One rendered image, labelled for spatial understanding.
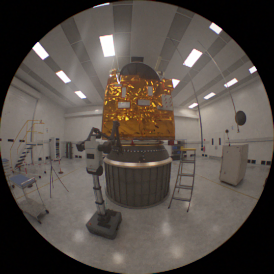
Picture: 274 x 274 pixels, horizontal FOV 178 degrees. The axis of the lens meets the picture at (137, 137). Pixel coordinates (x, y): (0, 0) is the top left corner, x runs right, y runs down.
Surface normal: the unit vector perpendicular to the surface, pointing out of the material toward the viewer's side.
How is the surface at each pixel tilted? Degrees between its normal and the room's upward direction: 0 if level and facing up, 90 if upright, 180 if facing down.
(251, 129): 90
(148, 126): 88
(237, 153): 90
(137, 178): 90
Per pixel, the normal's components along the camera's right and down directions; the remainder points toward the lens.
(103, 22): 0.00, 1.00
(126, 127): 0.08, -0.11
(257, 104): -1.00, 0.00
